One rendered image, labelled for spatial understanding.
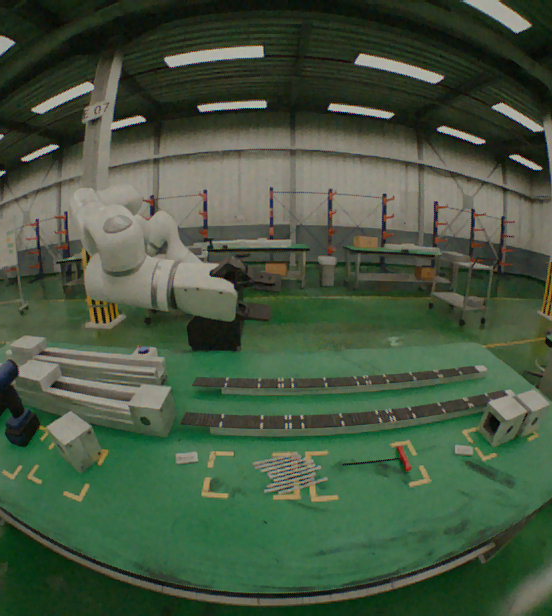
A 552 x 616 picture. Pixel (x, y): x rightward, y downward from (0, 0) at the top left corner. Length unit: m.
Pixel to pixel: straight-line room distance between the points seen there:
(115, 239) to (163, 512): 0.50
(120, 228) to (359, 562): 0.65
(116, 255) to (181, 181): 8.31
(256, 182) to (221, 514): 8.13
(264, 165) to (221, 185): 1.34
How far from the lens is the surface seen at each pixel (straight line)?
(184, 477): 0.66
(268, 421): 0.74
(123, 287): 0.47
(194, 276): 0.43
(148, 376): 0.93
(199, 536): 0.57
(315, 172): 8.44
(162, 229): 1.22
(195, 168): 8.69
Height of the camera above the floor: 1.28
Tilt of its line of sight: 17 degrees down
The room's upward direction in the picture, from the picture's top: straight up
